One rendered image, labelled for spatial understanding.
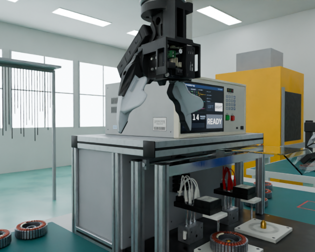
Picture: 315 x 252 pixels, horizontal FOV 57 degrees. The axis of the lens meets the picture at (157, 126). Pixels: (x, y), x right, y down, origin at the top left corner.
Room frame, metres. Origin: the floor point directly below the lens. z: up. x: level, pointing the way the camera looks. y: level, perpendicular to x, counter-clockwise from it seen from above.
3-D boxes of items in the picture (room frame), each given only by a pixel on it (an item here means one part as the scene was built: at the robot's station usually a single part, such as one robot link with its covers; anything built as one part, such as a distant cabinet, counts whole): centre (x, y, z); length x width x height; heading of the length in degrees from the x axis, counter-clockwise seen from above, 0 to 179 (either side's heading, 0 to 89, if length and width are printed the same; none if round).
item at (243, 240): (0.87, -0.22, 0.80); 0.11 x 0.11 x 0.04
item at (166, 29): (0.47, -0.01, 1.29); 0.09 x 0.08 x 0.12; 38
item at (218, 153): (1.13, -0.23, 1.05); 0.06 x 0.04 x 0.04; 136
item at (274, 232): (1.05, -0.38, 0.78); 0.15 x 0.15 x 0.01; 46
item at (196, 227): (0.97, -0.11, 0.80); 0.08 x 0.05 x 0.06; 136
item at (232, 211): (1.15, -0.28, 0.80); 0.08 x 0.05 x 0.06; 136
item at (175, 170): (1.03, -0.23, 1.03); 0.62 x 0.01 x 0.03; 136
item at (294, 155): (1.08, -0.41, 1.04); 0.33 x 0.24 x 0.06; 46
